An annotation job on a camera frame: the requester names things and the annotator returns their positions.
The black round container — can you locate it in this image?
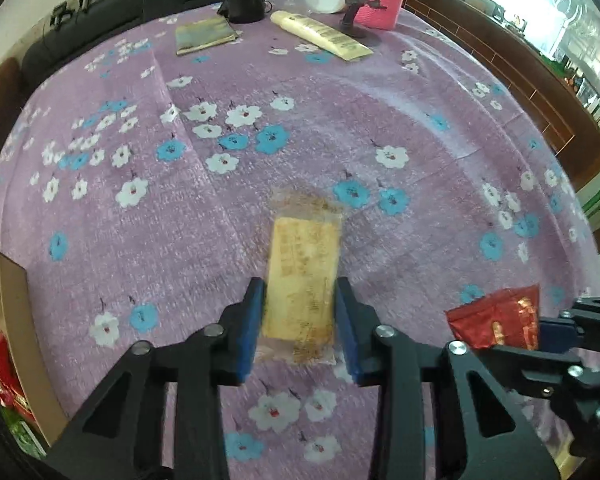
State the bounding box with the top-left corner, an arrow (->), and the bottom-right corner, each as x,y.
216,0 -> 272,25

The yellow biscuit packet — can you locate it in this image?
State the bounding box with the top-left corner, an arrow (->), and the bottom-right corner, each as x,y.
257,188 -> 350,365

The olive green booklet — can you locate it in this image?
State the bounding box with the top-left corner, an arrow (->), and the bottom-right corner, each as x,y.
175,16 -> 238,56

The dark red foil snack bag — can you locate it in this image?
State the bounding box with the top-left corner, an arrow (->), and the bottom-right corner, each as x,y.
445,284 -> 540,350

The green snack packet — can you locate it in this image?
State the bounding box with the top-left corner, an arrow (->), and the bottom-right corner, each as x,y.
8,419 -> 46,460

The shallow cardboard box tray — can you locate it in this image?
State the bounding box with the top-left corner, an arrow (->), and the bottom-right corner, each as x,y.
0,252 -> 68,445

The cream long tube package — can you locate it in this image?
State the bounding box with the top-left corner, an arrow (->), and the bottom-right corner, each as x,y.
270,11 -> 373,62

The red snack packet with logo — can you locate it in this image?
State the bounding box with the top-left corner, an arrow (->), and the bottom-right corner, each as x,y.
0,332 -> 34,422

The purple floral tablecloth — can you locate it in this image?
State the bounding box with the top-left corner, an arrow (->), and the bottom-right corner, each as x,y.
0,6 -> 600,479

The wooden cabinet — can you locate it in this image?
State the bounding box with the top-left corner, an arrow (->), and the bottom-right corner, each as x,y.
403,0 -> 600,190

